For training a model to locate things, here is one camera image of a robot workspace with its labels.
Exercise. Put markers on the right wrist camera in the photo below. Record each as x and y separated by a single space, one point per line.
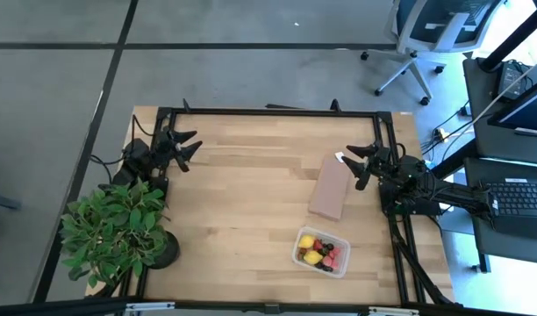
362 181

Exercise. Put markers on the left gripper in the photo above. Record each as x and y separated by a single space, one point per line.
166 149

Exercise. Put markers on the green potted plant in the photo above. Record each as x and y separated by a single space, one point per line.
115 232

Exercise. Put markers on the black computer monitor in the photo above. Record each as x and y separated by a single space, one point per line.
531 112

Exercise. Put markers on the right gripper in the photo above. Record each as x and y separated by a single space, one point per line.
381 162

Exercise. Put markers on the black horizontal frame beam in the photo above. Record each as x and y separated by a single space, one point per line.
75 307

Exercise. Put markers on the black desk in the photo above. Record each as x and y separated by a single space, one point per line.
474 96
474 237

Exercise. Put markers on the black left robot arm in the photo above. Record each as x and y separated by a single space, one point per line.
137 158

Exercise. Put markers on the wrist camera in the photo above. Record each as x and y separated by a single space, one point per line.
362 181
182 164

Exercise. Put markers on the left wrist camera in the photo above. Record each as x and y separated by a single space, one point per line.
182 164

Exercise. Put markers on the clear plastic container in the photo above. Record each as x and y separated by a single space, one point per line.
344 265

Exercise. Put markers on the yellow lemon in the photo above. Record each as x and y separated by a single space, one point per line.
306 241
312 257

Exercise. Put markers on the white paper tag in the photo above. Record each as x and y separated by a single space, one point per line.
339 156

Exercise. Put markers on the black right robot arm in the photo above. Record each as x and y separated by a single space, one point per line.
453 195

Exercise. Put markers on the black power adapter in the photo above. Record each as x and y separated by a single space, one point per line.
512 79

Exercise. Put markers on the white office chair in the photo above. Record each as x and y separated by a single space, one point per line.
444 19

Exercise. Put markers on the black aluminium table frame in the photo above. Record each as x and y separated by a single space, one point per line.
273 112

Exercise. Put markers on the black diagonal pole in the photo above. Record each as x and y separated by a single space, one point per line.
510 44

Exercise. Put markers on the black laptop keyboard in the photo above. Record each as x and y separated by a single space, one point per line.
523 206

